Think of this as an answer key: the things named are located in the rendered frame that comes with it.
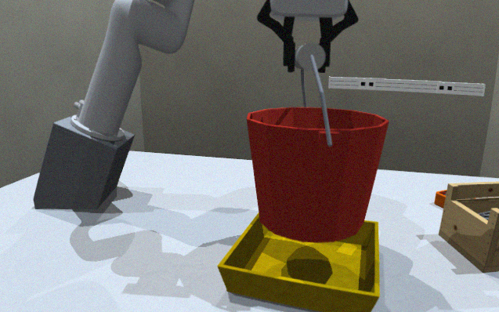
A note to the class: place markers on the yellow rectangular tray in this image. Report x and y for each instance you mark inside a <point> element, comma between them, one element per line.
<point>352,263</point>

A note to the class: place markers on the brown wooden crate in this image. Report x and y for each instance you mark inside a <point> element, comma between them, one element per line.
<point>464,225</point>

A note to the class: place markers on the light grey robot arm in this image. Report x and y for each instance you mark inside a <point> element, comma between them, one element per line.
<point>132,22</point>

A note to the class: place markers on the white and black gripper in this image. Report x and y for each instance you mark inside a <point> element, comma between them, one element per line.
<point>291,10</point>

